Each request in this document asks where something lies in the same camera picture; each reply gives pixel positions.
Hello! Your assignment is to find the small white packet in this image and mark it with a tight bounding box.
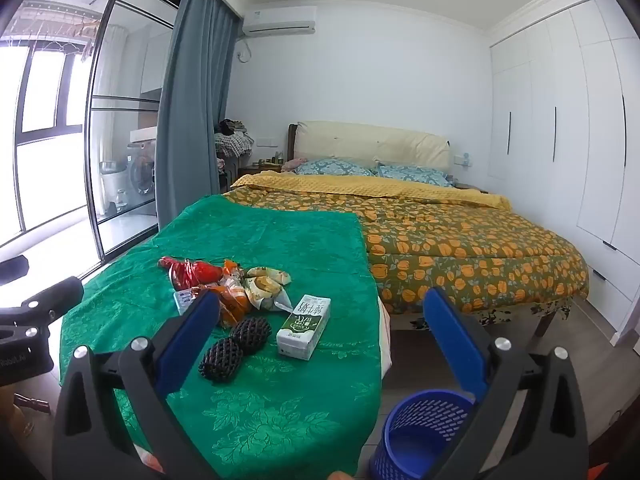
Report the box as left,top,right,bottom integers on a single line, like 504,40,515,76
173,287,201,317

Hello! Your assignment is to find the pale yellow pastry wrapper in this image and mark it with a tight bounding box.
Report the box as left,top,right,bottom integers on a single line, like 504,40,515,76
243,266,296,312

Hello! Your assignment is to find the blue patterned pillow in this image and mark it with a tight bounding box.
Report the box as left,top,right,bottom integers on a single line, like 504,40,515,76
296,157,376,177
376,163,451,187

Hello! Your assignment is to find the green patterned cloth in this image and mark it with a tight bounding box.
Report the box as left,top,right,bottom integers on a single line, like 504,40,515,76
59,195,396,480

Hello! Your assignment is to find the blue plastic wastebasket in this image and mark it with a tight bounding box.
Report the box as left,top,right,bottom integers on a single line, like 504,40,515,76
369,390,481,480

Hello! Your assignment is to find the dark wooden bedside table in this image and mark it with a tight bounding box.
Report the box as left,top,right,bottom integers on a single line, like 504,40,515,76
239,162,281,181

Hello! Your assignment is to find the yellow blanket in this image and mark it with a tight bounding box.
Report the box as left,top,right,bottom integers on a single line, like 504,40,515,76
231,170,512,211

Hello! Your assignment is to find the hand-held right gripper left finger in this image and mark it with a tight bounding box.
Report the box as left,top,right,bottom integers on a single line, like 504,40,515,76
52,290,223,480

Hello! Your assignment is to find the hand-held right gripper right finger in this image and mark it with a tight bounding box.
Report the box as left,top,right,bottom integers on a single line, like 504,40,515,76
422,287,591,480

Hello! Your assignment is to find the pile of clothes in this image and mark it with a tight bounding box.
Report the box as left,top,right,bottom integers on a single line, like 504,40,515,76
215,119,255,158

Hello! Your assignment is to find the red snack wrapper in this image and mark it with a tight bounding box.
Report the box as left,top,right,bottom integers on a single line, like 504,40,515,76
158,256,224,291

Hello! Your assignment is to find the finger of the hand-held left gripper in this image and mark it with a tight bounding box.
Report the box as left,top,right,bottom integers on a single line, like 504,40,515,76
0,276,85,333
0,255,30,285

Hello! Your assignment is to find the orange snack wrapper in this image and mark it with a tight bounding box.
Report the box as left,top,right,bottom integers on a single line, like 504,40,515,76
200,259,253,330

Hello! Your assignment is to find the balcony window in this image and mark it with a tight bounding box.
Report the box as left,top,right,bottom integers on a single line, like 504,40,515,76
0,0,108,251

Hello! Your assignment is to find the washing machine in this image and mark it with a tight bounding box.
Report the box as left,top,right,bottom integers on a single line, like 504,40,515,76
127,142,158,196

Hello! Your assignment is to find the white air conditioner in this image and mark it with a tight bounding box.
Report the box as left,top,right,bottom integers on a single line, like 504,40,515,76
242,6,318,37

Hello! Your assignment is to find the cream headboard cushion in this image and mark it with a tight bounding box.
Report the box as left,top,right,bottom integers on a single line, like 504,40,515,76
293,121,450,171

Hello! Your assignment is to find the floral bed skirt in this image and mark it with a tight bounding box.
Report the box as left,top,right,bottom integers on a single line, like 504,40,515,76
470,297,573,326

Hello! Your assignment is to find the glass sliding door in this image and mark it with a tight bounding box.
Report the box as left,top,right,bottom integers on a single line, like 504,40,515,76
85,0,181,266

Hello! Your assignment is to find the white wardrobe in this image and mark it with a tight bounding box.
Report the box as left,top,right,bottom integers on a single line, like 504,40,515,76
489,0,640,346

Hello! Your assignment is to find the green white milk carton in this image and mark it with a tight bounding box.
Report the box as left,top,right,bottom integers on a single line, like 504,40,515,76
276,294,332,361

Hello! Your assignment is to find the blue-grey curtain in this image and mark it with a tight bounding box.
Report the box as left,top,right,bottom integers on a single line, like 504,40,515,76
155,0,241,231

